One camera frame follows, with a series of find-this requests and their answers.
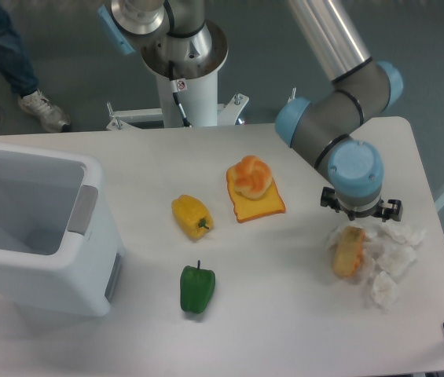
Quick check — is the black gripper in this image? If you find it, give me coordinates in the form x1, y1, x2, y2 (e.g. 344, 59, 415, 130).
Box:
320, 187, 403, 221

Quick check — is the rectangular orange bread stick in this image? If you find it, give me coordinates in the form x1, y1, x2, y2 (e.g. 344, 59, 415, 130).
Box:
332, 226, 366, 278

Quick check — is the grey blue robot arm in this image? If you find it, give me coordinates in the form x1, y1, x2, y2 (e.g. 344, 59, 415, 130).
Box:
97, 1, 403, 221

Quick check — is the square toast bread slice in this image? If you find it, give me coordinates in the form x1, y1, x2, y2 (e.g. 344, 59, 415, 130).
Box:
226, 166, 286, 223

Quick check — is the round knotted bread roll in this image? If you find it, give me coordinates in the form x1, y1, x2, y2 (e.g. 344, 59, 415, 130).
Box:
229, 156, 273, 199

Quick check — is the crumpled white paper tissue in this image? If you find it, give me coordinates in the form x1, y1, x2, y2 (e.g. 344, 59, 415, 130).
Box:
325, 221, 427, 312

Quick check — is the yellow bell pepper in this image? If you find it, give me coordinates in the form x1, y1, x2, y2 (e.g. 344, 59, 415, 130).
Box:
171, 195, 214, 240

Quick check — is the green bell pepper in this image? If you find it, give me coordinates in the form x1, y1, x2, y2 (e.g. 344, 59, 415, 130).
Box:
180, 260, 216, 314

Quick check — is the grey white sneaker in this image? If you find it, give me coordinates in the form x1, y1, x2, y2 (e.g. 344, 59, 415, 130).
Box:
18, 90, 71, 134

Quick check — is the white plastic trash bin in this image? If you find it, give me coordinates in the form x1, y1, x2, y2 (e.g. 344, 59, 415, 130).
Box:
0, 143, 125, 317

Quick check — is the person's leg in jeans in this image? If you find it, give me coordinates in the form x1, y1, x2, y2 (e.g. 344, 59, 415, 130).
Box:
0, 5, 39, 97

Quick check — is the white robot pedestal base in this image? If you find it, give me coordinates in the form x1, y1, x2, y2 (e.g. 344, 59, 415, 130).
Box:
107, 20, 250, 130

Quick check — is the black cable on pedestal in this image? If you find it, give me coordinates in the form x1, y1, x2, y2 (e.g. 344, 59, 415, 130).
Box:
161, 0, 193, 128

